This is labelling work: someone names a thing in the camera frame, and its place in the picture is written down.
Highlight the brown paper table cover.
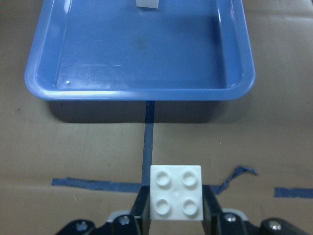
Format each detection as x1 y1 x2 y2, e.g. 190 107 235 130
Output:
0 0 313 235

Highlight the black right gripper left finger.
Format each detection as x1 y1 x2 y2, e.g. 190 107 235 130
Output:
131 186 151 235

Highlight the white block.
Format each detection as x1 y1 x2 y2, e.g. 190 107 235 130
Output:
135 0 159 9
150 165 203 221

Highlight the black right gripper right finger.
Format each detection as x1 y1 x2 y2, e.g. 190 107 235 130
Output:
202 185 222 235

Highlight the blue plastic tray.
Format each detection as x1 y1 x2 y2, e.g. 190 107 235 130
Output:
24 0 256 101

